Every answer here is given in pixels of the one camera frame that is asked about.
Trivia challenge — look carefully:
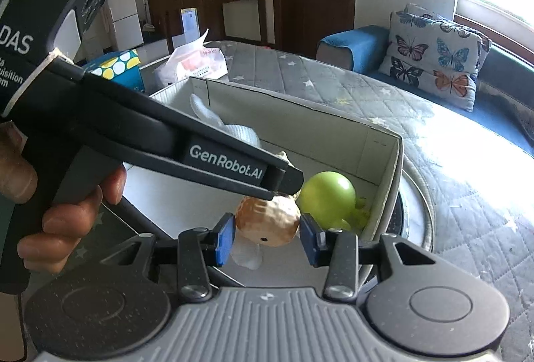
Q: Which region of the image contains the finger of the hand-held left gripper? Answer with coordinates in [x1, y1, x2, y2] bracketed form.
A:
[77, 63, 304, 200]

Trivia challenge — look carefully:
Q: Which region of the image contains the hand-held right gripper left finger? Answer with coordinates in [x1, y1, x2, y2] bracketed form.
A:
[98, 213, 237, 302]

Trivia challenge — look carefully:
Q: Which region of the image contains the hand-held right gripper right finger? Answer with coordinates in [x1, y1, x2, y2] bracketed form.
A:
[299, 213, 439, 302]

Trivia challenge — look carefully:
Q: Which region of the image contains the tan round toy ball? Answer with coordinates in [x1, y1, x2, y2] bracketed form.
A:
[235, 195, 302, 248]

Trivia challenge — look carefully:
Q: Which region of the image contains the cardboard box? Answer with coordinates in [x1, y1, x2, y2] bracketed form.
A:
[124, 76, 405, 288]

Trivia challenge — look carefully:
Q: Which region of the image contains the person's left hand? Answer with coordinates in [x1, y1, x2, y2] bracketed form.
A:
[0, 122, 127, 274]

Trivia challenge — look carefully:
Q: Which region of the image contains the white soft piece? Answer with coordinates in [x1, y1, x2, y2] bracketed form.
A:
[231, 239, 264, 272]

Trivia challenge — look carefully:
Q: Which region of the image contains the green round toy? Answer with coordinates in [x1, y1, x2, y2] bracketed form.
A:
[297, 171, 371, 232]

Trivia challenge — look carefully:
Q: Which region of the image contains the white cloth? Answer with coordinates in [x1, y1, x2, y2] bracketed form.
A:
[190, 94, 262, 148]

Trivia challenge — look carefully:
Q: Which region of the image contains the soft tissue packet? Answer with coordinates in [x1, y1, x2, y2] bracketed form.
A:
[152, 29, 229, 87]

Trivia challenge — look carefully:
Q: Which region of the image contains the white refrigerator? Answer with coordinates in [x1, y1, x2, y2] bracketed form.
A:
[103, 0, 145, 52]

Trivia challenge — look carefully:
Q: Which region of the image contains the blue polka dot tissue box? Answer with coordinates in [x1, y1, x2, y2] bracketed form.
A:
[81, 49, 146, 94]

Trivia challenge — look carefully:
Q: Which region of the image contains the grey star quilted mat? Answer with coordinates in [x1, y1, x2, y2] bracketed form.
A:
[62, 40, 534, 362]

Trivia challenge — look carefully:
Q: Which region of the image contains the blue sofa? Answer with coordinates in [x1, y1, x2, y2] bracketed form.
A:
[316, 25, 534, 159]

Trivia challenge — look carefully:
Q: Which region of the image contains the butterfly print pillow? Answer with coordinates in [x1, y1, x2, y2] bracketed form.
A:
[377, 3, 494, 113]

